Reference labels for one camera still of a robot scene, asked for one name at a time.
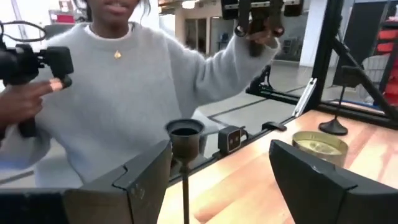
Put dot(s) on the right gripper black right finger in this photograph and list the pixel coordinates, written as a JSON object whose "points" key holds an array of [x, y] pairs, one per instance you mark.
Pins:
{"points": [[326, 199]]}

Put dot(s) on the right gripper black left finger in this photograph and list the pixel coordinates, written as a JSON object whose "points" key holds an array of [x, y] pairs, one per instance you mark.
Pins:
{"points": [[102, 202]]}

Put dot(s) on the gold tin candle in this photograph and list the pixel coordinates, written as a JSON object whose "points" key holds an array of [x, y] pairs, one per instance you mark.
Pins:
{"points": [[320, 147]]}

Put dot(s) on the person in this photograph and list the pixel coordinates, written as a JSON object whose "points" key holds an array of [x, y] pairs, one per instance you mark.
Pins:
{"points": [[124, 93]]}

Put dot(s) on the person's hand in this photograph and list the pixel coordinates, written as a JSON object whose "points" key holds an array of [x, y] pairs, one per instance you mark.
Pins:
{"points": [[262, 35], [18, 104]]}

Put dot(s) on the red storage bins rack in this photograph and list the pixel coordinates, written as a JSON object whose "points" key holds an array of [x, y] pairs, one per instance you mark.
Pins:
{"points": [[388, 62]]}

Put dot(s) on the silver metal bracket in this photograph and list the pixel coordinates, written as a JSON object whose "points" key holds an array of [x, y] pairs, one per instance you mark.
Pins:
{"points": [[305, 96]]}

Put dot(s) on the small black table-level camera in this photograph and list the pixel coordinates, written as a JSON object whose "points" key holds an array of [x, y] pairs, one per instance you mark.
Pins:
{"points": [[229, 140]]}

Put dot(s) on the black rig frame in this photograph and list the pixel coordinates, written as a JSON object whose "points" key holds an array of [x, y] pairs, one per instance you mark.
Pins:
{"points": [[326, 46]]}

